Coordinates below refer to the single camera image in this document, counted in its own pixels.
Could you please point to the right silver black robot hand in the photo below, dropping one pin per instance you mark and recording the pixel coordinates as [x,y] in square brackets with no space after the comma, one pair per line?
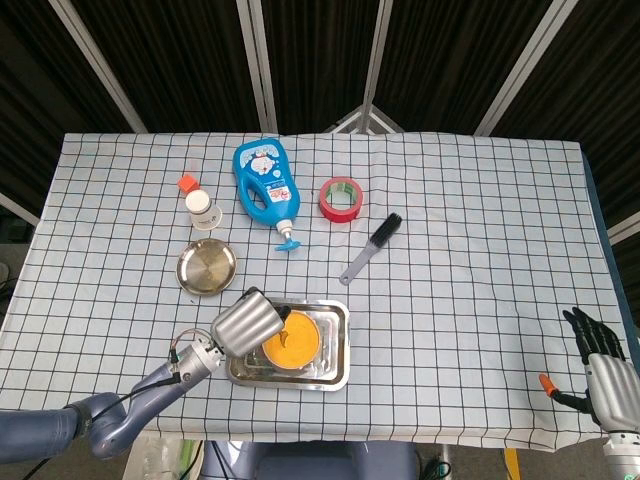
[615,390]

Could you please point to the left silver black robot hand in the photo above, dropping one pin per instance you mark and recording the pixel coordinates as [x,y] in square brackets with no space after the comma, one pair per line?
[245,325]

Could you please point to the metal spoon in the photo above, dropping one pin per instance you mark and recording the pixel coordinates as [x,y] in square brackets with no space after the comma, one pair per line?
[287,340]

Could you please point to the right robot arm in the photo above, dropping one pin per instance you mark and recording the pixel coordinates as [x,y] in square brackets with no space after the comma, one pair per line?
[622,457]

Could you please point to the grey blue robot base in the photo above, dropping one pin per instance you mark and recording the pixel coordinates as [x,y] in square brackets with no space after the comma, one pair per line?
[310,462]

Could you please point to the beige round bowl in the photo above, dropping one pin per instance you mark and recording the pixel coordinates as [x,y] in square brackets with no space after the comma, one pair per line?
[295,368]

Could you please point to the round steel plate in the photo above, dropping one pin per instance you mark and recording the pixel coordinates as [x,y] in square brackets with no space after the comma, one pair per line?
[207,267]

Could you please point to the rectangular steel tray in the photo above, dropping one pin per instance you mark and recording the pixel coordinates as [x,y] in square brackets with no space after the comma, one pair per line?
[332,370]

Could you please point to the white paper cup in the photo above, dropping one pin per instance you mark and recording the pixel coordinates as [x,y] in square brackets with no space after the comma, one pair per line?
[202,212]

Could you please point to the blue pump detergent bottle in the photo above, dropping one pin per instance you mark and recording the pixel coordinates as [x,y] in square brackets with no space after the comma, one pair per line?
[265,190]

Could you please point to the grey brush black bristles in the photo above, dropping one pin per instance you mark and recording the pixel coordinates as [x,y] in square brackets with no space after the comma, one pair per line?
[367,252]

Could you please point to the red tape roll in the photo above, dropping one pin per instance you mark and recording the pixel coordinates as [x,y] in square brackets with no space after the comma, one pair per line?
[340,212]

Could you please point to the small orange block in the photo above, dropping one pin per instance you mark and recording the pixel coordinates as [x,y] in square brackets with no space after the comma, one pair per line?
[188,183]

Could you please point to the white black checkered tablecloth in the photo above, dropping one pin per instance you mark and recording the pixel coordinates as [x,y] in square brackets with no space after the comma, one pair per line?
[450,325]

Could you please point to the black folding partition screen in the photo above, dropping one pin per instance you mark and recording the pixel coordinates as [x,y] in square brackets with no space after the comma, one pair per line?
[310,50]

